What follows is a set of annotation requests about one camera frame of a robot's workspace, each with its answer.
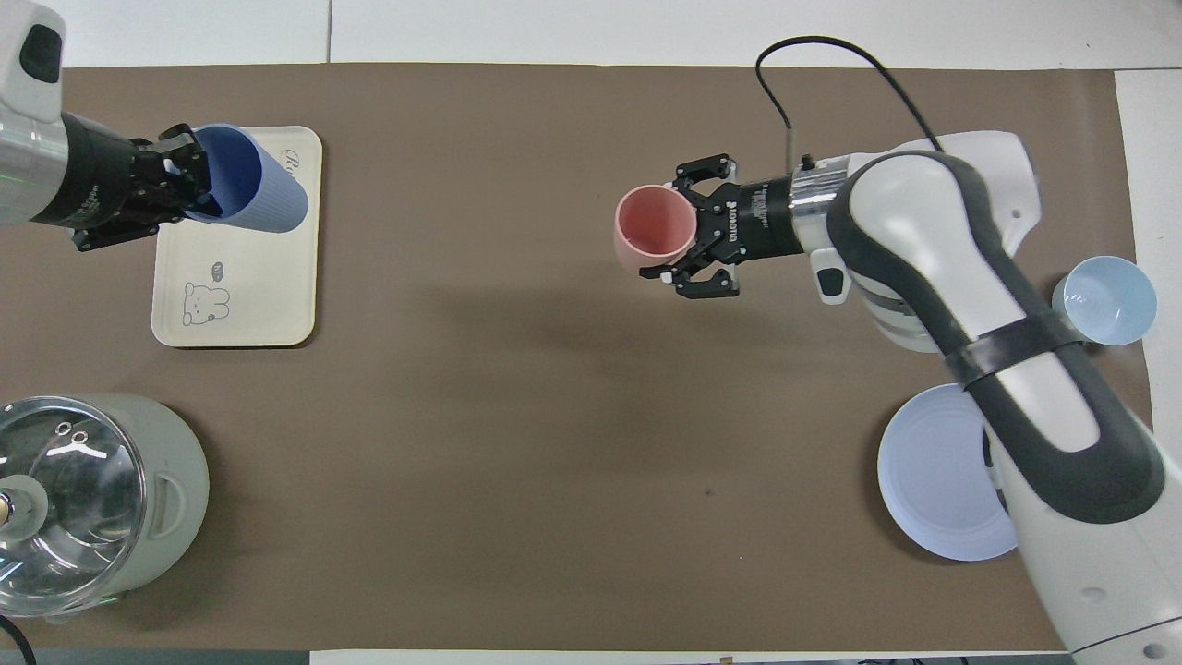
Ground cream tray with rabbit print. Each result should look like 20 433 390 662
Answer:
151 126 323 348

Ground pink plastic cup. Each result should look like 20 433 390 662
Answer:
613 185 699 274

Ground clear glass pot lid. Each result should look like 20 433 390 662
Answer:
0 397 148 618

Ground brown paper table mat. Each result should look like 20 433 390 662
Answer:
0 63 1155 652

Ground pale green electric pot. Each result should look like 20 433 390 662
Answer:
0 393 211 617

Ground blue plastic cup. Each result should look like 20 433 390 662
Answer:
184 124 309 233

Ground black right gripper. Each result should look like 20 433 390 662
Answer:
639 155 805 301

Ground blue round plate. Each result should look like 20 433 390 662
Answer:
876 383 1019 562

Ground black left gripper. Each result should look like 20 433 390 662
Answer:
37 111 223 253

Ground light blue cup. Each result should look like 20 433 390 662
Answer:
1052 256 1158 347

